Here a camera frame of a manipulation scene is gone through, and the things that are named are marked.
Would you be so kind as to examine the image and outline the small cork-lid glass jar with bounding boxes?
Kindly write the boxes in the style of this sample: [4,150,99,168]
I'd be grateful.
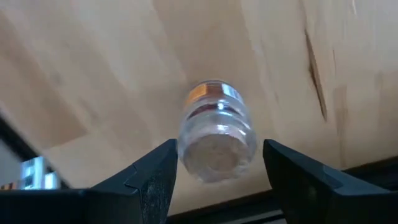
[177,80,259,184]

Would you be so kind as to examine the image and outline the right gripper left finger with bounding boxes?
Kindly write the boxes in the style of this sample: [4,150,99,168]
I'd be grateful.
[0,138,179,224]

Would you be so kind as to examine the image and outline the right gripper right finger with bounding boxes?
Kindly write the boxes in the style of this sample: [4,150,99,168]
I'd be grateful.
[262,139,398,224]

